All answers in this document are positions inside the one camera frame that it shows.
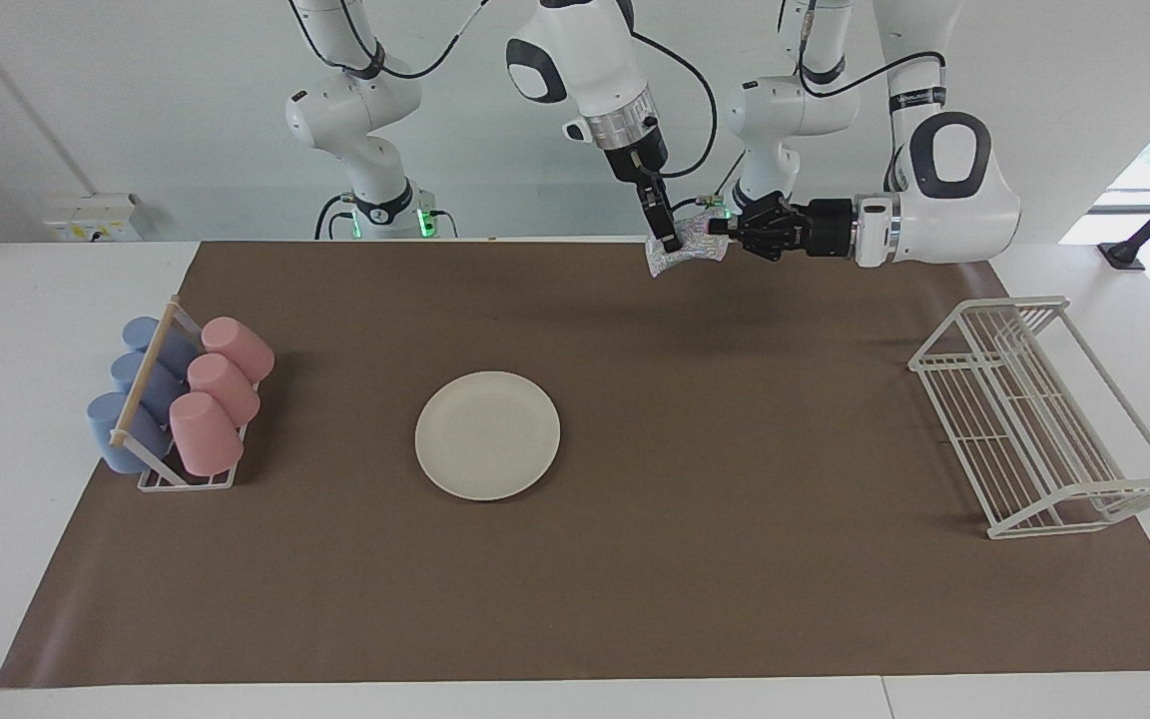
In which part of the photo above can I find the blue plastic cup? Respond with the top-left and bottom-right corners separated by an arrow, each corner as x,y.
122,317 -> 200,376
86,391 -> 173,475
111,352 -> 187,420

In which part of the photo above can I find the cream round plate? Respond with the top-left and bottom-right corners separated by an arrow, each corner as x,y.
414,371 -> 562,501

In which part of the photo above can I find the black base cable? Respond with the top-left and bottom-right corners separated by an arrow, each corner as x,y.
692,150 -> 749,214
313,193 -> 357,242

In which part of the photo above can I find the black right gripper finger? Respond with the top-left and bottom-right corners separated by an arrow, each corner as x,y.
635,179 -> 685,255

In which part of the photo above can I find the black right base cable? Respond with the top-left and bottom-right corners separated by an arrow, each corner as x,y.
313,193 -> 357,242

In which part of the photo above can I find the white wire dish rack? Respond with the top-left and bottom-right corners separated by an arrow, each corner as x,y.
908,295 -> 1150,540

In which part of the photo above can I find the pink plastic cup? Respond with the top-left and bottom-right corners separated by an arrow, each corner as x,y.
186,354 -> 263,426
201,317 -> 276,384
169,391 -> 245,477

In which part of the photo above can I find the white cup rack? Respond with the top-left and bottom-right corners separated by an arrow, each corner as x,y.
110,296 -> 263,492

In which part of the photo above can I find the black left base cable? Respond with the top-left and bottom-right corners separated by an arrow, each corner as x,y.
692,150 -> 749,214

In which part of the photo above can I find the brown table mat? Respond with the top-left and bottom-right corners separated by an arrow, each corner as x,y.
0,240 -> 1150,690

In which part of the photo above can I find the white wall cable duct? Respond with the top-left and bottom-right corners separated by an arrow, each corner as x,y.
0,0 -> 97,199

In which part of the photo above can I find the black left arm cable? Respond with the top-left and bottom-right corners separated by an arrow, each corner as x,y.
780,0 -> 947,101

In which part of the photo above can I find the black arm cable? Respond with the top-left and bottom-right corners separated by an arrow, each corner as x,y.
286,0 -> 720,182
780,0 -> 947,101

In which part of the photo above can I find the white wall socket box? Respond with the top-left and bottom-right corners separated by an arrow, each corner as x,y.
44,193 -> 143,244

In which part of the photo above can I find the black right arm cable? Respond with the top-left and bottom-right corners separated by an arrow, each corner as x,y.
286,0 -> 720,182

